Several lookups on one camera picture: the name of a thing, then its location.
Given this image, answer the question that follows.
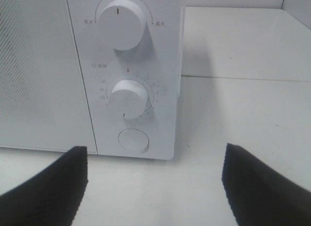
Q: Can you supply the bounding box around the white timer knob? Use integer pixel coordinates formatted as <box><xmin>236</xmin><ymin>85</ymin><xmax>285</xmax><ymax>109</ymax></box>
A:
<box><xmin>108</xmin><ymin>79</ymin><xmax>149</xmax><ymax>120</ymax></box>

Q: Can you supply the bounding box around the round white door button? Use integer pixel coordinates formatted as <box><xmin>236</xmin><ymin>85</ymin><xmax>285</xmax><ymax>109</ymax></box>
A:
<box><xmin>118</xmin><ymin>128</ymin><xmax>150</xmax><ymax>153</ymax></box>

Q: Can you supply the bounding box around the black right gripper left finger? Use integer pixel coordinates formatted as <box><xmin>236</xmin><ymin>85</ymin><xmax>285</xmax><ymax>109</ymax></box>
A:
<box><xmin>0</xmin><ymin>146</ymin><xmax>88</xmax><ymax>226</ymax></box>

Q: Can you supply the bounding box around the white microwave oven body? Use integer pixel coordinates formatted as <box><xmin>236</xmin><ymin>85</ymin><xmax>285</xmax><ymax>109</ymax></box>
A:
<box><xmin>67</xmin><ymin>0</ymin><xmax>185</xmax><ymax>160</ymax></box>

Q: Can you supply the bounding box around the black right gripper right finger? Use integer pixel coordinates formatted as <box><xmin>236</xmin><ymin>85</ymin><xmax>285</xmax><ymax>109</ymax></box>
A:
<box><xmin>222</xmin><ymin>143</ymin><xmax>311</xmax><ymax>226</ymax></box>

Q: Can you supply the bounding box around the upper white power knob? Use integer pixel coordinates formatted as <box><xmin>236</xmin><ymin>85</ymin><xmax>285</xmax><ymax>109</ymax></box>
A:
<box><xmin>96</xmin><ymin>0</ymin><xmax>153</xmax><ymax>60</ymax></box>

